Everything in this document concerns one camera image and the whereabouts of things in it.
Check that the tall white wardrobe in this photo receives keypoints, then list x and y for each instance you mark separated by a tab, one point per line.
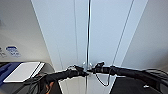
138	33

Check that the flat white board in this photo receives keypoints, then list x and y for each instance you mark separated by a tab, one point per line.
23	71

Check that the blue plastic object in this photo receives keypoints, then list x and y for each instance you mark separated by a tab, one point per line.
5	70

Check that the blue and white wall sign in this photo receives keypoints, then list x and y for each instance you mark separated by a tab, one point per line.
13	51

